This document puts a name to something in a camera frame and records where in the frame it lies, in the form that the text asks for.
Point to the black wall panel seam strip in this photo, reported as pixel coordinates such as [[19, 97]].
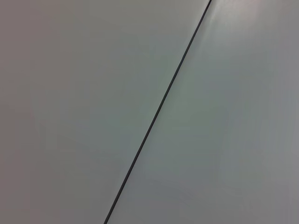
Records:
[[158, 108]]

